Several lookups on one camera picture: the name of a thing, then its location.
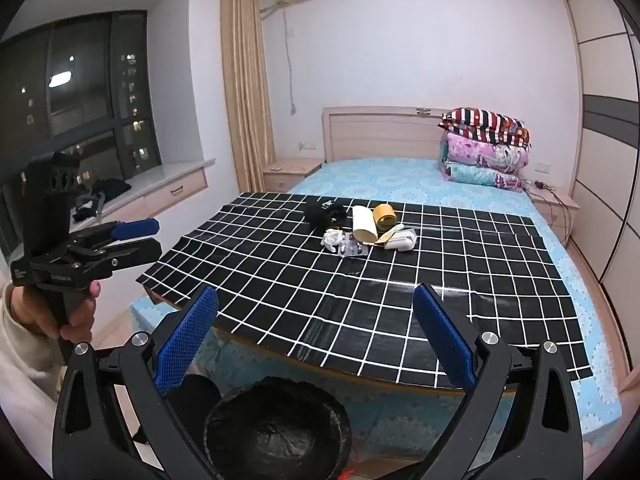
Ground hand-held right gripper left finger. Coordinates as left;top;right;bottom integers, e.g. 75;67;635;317
52;285;226;480

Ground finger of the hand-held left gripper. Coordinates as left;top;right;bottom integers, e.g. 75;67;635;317
72;217;161;248
75;237;163;277

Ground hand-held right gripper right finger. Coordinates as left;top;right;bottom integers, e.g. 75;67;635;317
412;282;596;480

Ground trash bin with black bag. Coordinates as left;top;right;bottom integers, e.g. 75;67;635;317
202;375;353;480

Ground person's left forearm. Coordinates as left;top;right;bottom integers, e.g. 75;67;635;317
0;282;76;471

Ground person's left hand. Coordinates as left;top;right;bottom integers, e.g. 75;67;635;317
7;280;101;343

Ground window sill drawer cabinet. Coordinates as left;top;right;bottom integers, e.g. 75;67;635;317
75;157;218;241

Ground black clothing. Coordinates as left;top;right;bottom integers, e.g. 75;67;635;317
72;178;132;223

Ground dark window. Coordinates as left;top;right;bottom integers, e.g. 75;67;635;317
0;10;163;261

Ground black white checked cloth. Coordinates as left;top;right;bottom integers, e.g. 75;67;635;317
136;191;596;391

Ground silver blister pack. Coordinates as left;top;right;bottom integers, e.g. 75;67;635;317
336;240;370;259

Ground yellow tape roll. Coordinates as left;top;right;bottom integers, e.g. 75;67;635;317
371;203;398;233

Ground white paper roll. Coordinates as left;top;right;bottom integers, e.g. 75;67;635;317
351;205;379;243

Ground wooden nightstand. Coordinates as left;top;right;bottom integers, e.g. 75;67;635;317
262;157;325;193
525;187;581;246

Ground teal folded quilt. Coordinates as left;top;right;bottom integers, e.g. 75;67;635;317
440;160;523;192

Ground beige curtain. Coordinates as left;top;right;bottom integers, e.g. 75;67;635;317
220;0;277;193

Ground pink folded quilt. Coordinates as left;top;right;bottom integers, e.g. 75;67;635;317
440;132;530;173

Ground wooden headboard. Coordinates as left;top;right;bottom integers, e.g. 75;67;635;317
321;106;458;163

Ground striped pillow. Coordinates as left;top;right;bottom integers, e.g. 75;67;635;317
438;107;532;147

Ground sliding door wardrobe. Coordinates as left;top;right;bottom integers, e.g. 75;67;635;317
565;0;640;401

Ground black cable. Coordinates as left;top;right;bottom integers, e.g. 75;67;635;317
520;177;571;246

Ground white wall cable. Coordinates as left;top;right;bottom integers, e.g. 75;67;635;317
259;1;299;115

